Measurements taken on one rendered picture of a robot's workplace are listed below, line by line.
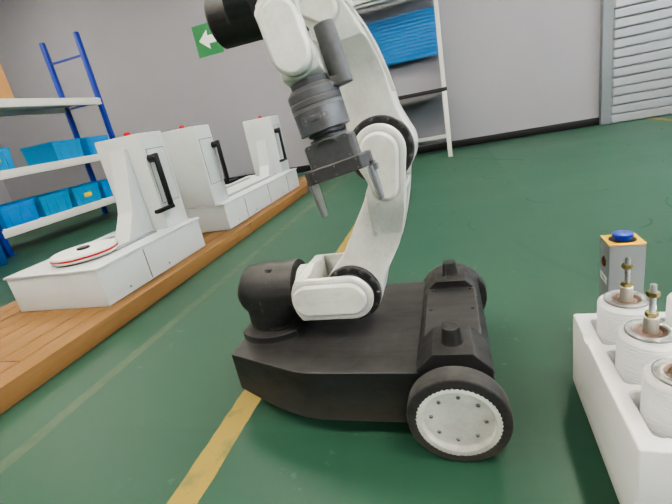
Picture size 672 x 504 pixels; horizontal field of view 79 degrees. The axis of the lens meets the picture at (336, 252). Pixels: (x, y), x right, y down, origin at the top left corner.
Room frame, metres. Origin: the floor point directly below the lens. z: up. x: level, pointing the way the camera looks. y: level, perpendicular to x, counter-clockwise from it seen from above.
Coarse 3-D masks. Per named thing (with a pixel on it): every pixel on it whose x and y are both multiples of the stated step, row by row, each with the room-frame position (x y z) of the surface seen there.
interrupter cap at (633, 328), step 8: (632, 320) 0.62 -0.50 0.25; (640, 320) 0.62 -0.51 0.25; (624, 328) 0.60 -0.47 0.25; (632, 328) 0.60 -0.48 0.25; (640, 328) 0.60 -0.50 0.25; (664, 328) 0.58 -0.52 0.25; (632, 336) 0.58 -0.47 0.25; (640, 336) 0.57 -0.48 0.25; (648, 336) 0.57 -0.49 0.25; (656, 336) 0.57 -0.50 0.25; (664, 336) 0.56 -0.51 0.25
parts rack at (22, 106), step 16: (80, 48) 5.61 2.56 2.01; (48, 64) 5.78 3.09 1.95; (64, 96) 5.81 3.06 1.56; (96, 96) 5.61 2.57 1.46; (0, 112) 4.97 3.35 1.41; (16, 112) 5.15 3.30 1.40; (32, 112) 5.33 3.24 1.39; (48, 112) 5.54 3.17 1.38; (64, 112) 5.75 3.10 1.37; (64, 160) 4.83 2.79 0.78; (80, 160) 5.02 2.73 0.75; (96, 160) 5.24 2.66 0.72; (0, 176) 4.12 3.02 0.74; (16, 176) 4.26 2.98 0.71; (80, 208) 4.79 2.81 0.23; (96, 208) 4.99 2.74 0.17; (0, 224) 3.94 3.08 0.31; (32, 224) 4.21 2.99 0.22; (48, 224) 4.37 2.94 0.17; (0, 240) 3.90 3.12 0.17
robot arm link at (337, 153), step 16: (304, 112) 0.68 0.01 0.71; (320, 112) 0.68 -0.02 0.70; (336, 112) 0.68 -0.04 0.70; (304, 128) 0.69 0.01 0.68; (320, 128) 0.67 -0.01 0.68; (336, 128) 0.69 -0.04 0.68; (320, 144) 0.69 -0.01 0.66; (336, 144) 0.69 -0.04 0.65; (352, 144) 0.68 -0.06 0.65; (320, 160) 0.70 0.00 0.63; (336, 160) 0.69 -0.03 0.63; (352, 160) 0.68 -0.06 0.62; (368, 160) 0.68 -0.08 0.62; (320, 176) 0.69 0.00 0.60; (336, 176) 0.68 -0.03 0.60
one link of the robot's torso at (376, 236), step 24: (360, 144) 0.85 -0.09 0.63; (384, 144) 0.83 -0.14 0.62; (384, 168) 0.83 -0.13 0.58; (384, 192) 0.84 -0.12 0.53; (408, 192) 0.96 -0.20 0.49; (360, 216) 0.90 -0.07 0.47; (384, 216) 0.86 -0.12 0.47; (360, 240) 0.91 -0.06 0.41; (384, 240) 0.89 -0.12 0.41; (336, 264) 0.98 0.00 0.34; (360, 264) 0.91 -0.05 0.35; (384, 264) 0.89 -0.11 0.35; (384, 288) 0.94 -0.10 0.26
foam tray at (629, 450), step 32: (576, 320) 0.76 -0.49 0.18; (576, 352) 0.76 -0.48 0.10; (608, 352) 0.64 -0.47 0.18; (576, 384) 0.76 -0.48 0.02; (608, 384) 0.56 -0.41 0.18; (608, 416) 0.55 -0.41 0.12; (640, 416) 0.48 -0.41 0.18; (608, 448) 0.54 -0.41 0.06; (640, 448) 0.43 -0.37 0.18; (640, 480) 0.43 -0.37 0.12
